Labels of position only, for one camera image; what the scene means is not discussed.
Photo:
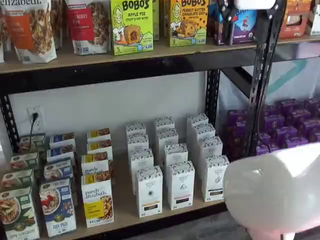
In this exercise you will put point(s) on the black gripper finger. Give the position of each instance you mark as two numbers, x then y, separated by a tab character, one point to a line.
225	25
233	27

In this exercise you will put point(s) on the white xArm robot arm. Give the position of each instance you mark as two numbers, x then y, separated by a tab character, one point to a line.
270	187

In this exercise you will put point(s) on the blue Z Bar box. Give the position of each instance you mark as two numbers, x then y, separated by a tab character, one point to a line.
246	27

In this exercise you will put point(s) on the yellow Bobo's peanut butter box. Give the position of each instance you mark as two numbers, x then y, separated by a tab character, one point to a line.
188	25

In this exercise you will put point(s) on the orange snack box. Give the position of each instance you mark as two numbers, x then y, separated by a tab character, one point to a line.
295	20

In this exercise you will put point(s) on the wooden shelf board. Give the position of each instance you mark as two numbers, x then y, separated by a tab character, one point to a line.
122	190
75	60
300	39

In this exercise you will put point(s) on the green Bobo's apple pie box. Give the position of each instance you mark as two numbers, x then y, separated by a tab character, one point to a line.
131	27
156	20

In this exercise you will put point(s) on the white snack box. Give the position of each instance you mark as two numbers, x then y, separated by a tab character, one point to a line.
315	20

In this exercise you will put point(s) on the purple Annie's snack box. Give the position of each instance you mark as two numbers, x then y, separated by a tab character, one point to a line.
262	149
290	105
310	127
273	121
298	117
312	103
236	118
286	134
237	136
296	142

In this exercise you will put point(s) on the white tea box pink strip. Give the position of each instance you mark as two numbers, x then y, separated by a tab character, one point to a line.
181	187
176	152
163	122
167	136

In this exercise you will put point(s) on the white tea box yellow strip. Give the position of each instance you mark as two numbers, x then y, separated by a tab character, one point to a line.
140	157
149	192
135	127
137	140

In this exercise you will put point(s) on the white yellow granola box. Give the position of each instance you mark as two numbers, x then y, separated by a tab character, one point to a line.
97	200
98	133
95	162
99	146

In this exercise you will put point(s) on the blue flax oatmeal box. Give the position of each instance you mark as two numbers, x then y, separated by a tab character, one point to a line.
60	151
57	207
62	138
58	168

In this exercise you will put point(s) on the green oatmeal box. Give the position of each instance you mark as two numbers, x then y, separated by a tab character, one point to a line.
16	178
37	142
23	161
17	215

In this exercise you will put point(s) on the red label granola bag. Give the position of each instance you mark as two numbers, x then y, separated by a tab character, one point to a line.
87	27

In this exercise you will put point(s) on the orange label granola bag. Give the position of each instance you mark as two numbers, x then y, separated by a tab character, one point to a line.
27	32
58	22

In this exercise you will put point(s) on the white wall outlet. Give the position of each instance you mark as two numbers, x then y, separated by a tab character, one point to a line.
40	112

